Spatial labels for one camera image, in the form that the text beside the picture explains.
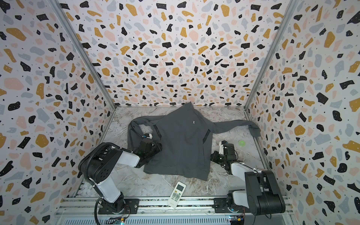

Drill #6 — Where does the dark grey zip jacket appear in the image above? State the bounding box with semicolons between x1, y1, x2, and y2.
127;103;261;181

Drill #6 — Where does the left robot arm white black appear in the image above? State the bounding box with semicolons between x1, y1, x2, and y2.
78;138;162;211

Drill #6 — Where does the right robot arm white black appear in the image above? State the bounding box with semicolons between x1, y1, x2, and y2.
211;141;286;217

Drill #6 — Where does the white remote control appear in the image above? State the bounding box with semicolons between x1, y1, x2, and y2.
167;181;186;209

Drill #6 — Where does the white perforated vent strip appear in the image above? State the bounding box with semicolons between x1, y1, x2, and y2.
60;216;231;225

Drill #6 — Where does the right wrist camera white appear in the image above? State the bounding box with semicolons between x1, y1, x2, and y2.
219;140;227;155

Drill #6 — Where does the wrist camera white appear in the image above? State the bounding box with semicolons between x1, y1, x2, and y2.
219;140;227;155
142;133;152;139

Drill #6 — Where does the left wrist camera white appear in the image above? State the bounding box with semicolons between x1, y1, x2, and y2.
142;133;152;139

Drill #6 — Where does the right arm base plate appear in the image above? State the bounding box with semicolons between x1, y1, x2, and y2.
212;197;250;213

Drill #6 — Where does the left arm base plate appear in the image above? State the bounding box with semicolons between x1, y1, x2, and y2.
98;198;140;216

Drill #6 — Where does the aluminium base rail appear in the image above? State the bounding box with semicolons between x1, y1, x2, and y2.
53;195;294;217

